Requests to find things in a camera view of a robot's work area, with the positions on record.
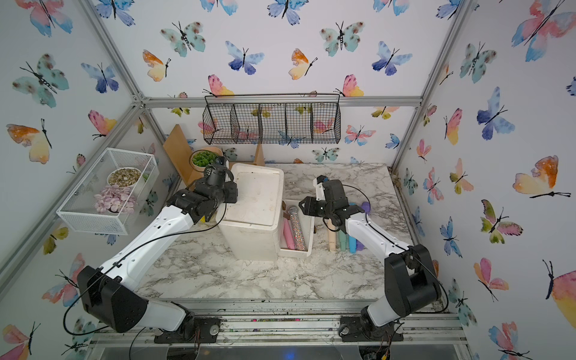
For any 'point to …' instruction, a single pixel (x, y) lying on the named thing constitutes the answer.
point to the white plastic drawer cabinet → (251, 226)
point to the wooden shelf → (178, 152)
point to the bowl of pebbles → (125, 177)
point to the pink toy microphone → (288, 233)
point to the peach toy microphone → (332, 245)
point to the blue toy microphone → (352, 244)
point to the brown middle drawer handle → (283, 205)
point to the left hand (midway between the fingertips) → (233, 185)
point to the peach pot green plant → (202, 157)
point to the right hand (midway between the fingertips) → (305, 202)
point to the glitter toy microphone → (299, 240)
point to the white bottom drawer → (307, 224)
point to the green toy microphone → (343, 241)
